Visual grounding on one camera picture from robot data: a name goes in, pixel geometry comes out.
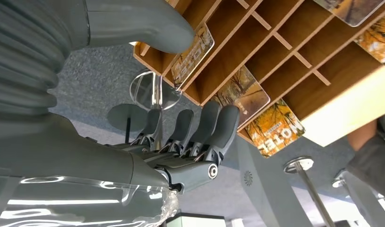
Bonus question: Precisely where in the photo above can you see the wooden card organizer rack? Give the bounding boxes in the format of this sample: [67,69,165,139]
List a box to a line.
[133,0,385,148]

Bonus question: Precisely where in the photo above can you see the person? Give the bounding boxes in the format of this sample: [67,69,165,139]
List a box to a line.
[347,111,385,201]

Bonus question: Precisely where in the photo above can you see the grey round base black pole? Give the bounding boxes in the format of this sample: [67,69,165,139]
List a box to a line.
[107,103,149,145]

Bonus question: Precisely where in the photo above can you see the grey ribbed right arm sleeve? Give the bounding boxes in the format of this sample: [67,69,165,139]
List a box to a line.
[0,0,88,115]

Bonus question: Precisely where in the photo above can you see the white box with dark top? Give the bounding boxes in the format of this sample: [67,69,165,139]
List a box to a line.
[165,212,227,227]

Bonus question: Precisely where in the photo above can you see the grey pillar with round logo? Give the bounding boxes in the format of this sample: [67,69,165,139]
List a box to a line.
[236,134,315,227]

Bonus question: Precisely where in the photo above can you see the chrome pole with round base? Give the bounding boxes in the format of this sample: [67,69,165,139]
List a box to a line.
[283,156,337,227]

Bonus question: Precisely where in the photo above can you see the small chrome round base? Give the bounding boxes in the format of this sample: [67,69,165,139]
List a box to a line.
[332,177,348,189]

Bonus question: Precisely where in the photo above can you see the plain grey pillar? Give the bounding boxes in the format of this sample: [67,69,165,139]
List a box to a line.
[341,170,385,227]

